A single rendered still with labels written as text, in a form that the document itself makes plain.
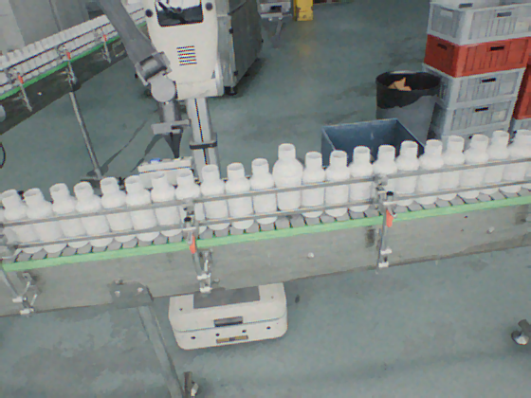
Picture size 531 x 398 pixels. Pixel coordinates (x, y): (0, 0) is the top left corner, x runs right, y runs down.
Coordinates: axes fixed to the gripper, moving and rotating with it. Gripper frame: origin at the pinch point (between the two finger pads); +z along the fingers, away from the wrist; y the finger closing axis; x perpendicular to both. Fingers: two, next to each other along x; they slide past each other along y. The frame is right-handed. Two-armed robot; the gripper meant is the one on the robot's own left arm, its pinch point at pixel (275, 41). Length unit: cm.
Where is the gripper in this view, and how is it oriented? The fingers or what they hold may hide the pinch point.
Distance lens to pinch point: 98.8
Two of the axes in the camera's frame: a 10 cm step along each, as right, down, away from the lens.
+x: -9.9, 1.2, -0.4
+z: 0.8, 8.3, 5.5
